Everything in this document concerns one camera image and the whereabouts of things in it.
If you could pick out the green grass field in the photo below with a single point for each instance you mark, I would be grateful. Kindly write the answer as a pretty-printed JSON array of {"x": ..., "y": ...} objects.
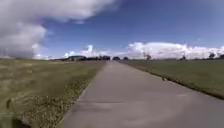
[
  {"x": 40, "y": 83},
  {"x": 193, "y": 73}
]

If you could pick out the row of distant trees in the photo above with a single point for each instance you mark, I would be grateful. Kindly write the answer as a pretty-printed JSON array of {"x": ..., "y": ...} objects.
[{"x": 100, "y": 58}]

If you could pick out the grey concrete path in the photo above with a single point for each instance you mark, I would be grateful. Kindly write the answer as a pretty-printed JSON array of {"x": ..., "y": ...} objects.
[{"x": 128, "y": 100}]

